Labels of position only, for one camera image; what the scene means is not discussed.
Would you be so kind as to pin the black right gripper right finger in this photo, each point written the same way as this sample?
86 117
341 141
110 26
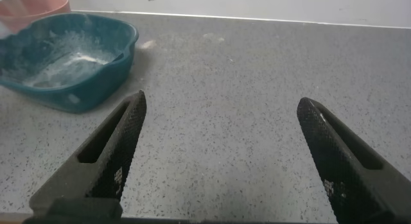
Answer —
346 166

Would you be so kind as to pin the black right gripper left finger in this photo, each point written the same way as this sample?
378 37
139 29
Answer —
109 160

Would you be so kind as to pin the pink bowl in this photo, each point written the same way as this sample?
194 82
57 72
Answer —
41 5

